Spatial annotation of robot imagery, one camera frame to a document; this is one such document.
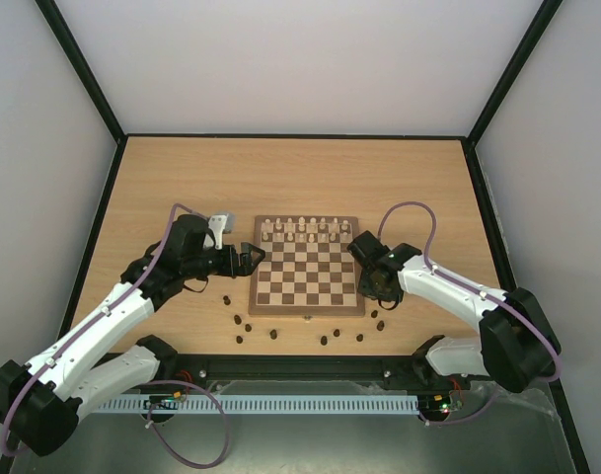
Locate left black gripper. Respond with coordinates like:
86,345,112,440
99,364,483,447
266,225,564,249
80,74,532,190
185,243,267,280

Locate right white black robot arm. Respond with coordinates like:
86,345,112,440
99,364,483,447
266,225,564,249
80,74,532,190
347,231,561,393

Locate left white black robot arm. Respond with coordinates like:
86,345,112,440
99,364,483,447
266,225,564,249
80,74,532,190
0,213,265,456

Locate wooden chess board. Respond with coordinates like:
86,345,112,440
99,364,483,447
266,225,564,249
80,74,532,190
249,214,365,317

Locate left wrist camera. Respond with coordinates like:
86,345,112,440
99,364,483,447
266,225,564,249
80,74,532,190
208,211,235,250

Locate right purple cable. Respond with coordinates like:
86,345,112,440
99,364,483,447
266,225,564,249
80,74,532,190
377,200,563,427

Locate purple cable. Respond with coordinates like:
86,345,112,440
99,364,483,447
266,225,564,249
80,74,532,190
377,200,563,427
0,202,232,466

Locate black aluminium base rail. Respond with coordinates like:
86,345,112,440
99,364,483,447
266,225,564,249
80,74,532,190
33,353,558,391

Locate white slotted cable duct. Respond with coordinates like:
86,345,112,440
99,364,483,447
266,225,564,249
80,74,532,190
95,397,420,416

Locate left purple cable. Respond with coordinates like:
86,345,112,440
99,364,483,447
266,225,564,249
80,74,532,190
0,202,232,466

